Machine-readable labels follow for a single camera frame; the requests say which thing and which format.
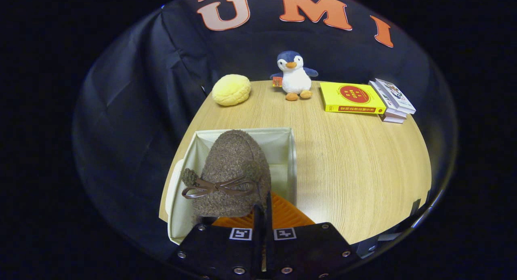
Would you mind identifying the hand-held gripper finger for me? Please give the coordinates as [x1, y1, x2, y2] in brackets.
[168, 205, 265, 280]
[265, 190, 360, 280]

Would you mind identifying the brown fuzzy shoe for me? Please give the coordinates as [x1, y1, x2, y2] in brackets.
[181, 129, 272, 224]

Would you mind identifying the cream fabric storage box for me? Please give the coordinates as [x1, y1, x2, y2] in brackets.
[165, 127, 298, 245]

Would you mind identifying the yellow bun plush toy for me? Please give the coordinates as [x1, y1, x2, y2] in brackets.
[212, 74, 252, 107]

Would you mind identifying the yellow book with red circle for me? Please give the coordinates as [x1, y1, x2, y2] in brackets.
[319, 82, 387, 115]

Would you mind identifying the penguin plush toy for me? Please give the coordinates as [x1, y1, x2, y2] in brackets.
[270, 51, 319, 101]

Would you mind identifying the illustrated white book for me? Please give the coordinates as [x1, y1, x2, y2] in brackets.
[374, 78, 416, 115]

